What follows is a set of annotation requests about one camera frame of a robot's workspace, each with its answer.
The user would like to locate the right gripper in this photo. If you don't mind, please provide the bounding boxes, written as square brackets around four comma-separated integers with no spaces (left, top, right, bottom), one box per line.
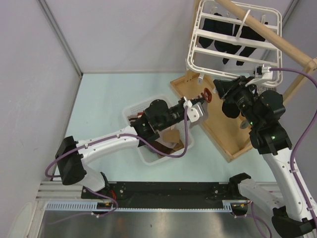
[213,75,261,128]

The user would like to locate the black striped socks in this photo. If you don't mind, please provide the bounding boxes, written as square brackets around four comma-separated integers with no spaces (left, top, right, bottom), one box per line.
[221,101,241,119]

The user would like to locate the grey socks pair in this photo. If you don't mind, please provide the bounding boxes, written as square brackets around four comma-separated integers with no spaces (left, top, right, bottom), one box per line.
[240,120,250,129]

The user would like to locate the white clip hanger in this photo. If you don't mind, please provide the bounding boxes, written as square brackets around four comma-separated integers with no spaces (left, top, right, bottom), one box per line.
[186,0,282,80]

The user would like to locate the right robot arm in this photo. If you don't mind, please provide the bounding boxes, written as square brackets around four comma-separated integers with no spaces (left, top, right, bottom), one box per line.
[213,76,317,238]

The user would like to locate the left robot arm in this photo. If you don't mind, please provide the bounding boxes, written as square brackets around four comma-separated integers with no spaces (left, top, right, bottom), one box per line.
[55,97,207,198]

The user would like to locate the white corner clip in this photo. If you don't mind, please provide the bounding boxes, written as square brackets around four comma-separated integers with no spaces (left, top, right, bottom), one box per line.
[198,74,204,84]

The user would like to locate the beige socks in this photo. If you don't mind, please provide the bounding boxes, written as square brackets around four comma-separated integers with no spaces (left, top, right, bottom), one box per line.
[161,129,184,151]

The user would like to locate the brown striped socks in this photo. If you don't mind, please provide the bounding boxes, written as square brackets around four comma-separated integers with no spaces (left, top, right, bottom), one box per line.
[127,112,184,158]

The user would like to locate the black hanging socks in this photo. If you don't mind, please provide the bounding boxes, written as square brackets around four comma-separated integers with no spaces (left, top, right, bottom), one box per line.
[198,12,267,66]

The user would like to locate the wooden drying rack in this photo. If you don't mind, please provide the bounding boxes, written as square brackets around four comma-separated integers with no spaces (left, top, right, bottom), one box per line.
[170,0,317,162]

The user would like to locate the white plastic basket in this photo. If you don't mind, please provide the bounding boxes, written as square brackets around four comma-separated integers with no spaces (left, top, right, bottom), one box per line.
[122,95,186,166]

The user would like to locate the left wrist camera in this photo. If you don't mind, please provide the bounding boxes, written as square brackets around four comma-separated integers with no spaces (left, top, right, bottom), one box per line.
[183,97,205,123]

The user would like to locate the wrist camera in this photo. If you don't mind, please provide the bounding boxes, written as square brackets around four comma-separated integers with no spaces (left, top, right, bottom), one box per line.
[246,64,276,88]
[183,97,205,123]

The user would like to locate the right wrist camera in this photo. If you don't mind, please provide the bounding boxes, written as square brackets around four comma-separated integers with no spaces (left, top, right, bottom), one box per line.
[246,64,276,88]

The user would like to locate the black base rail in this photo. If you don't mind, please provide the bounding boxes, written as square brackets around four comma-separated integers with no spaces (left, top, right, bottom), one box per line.
[81,181,248,210]

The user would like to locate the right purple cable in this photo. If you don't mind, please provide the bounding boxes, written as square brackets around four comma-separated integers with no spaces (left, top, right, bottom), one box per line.
[232,68,317,238]

